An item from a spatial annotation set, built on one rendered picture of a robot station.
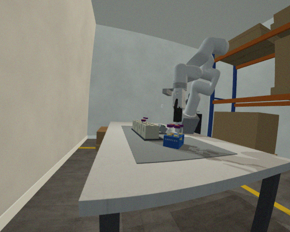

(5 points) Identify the blue tube rack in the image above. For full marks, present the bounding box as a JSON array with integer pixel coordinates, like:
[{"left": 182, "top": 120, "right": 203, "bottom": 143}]
[{"left": 163, "top": 134, "right": 184, "bottom": 149}]

